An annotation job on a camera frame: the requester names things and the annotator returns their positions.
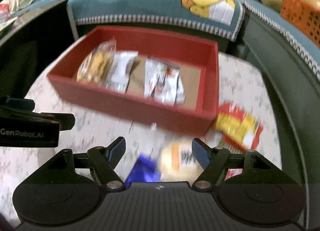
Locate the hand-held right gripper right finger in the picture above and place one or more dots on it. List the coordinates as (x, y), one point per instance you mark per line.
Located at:
(200, 153)

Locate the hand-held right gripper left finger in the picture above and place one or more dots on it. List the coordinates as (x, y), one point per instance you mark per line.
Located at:
(117, 149)

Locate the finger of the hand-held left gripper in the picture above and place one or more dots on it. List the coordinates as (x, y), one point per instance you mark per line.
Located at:
(17, 104)
(66, 121)

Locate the round bun clear packet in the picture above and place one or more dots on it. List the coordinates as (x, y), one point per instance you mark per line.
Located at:
(177, 163)

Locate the long red snack packet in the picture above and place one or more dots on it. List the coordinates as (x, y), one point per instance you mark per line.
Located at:
(228, 147)

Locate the blue foil snack packet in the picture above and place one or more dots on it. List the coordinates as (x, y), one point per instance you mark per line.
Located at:
(143, 171)

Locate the red cardboard box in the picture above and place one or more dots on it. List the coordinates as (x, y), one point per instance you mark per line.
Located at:
(125, 111)

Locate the red and yellow snack packet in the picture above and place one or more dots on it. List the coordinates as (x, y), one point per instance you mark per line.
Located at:
(237, 126)

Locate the yellow crispy snack clear packet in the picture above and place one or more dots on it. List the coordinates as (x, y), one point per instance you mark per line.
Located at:
(96, 63)

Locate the long white snack packet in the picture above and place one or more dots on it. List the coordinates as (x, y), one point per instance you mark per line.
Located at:
(122, 71)

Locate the small white red-label packet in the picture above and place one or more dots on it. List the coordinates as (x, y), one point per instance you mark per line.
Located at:
(163, 81)

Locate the green sofa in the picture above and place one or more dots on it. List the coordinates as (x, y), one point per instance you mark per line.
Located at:
(275, 71)

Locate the blue bear print sofa cover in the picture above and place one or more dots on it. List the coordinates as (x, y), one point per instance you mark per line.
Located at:
(137, 1)

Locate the blue houndstooth trim sofa cover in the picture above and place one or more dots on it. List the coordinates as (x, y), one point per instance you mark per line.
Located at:
(270, 21)

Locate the orange plastic basket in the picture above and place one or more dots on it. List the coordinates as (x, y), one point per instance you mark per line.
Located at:
(302, 13)

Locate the yellow round fruit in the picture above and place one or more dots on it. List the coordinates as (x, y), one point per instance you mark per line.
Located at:
(312, 2)

